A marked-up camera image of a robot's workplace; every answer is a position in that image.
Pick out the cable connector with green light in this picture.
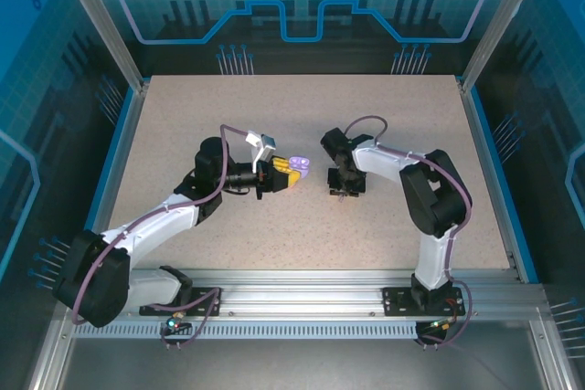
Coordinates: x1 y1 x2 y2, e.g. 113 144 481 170
424 316 461 332
162 314 192 335

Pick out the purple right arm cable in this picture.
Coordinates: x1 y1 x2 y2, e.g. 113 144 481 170
343 115 474 350

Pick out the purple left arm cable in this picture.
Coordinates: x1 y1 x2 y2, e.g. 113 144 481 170
71 123 250 351

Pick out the aluminium lower frame bar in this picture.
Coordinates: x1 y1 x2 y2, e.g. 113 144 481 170
529 316 572 390
25 316 74 390

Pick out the slotted grey cable duct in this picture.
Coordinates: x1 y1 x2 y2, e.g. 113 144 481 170
71 321 424 341

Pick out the blue aluminium table side rail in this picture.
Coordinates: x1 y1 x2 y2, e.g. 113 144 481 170
458 81 540 285
84 81 150 245

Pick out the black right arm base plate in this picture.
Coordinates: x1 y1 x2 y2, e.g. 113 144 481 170
382 287 463 317

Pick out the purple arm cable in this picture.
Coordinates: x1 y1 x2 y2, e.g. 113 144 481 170
343 115 474 350
71 123 250 351

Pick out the aluminium frame post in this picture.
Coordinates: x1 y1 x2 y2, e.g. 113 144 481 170
50 0 151 94
458 0 546 94

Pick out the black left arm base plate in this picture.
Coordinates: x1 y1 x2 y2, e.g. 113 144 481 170
139 287 225 317

